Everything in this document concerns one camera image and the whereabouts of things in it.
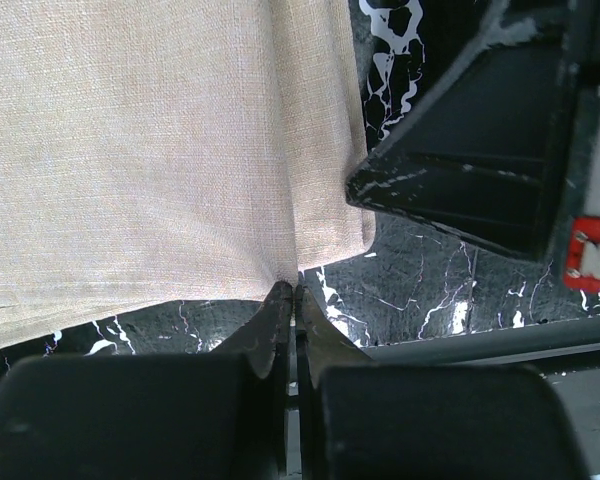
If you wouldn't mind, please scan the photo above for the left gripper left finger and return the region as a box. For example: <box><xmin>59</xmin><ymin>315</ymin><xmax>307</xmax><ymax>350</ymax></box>
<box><xmin>0</xmin><ymin>282</ymin><xmax>293</xmax><ymax>479</ymax></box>

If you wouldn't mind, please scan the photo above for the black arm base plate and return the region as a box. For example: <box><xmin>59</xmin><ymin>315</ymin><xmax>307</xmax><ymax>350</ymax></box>
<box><xmin>364</xmin><ymin>316</ymin><xmax>600</xmax><ymax>479</ymax></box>

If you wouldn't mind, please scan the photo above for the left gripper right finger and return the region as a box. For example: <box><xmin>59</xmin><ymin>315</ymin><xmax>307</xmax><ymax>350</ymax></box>
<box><xmin>295</xmin><ymin>286</ymin><xmax>589</xmax><ymax>479</ymax></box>

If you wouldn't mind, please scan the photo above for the beige cloth napkin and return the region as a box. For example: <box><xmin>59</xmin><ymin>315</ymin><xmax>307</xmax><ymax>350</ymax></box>
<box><xmin>0</xmin><ymin>1</ymin><xmax>375</xmax><ymax>349</ymax></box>

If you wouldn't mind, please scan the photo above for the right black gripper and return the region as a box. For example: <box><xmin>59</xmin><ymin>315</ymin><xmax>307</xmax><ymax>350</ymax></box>
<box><xmin>346</xmin><ymin>1</ymin><xmax>600</xmax><ymax>290</ymax></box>

